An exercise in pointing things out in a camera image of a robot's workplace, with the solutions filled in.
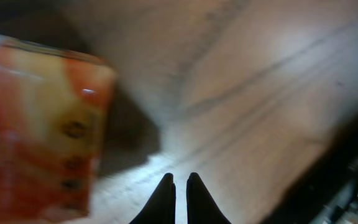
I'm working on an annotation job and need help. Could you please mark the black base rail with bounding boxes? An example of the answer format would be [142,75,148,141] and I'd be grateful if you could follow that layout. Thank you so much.
[262,113,358,224]

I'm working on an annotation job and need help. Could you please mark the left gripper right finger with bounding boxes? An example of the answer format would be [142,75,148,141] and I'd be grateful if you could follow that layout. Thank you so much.
[186,172,231,224]

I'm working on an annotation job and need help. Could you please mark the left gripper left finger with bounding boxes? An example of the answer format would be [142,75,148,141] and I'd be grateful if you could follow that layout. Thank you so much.
[130,173,176,224]

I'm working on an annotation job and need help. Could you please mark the small orange box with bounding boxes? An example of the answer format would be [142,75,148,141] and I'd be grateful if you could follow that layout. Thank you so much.
[0,35,116,223]

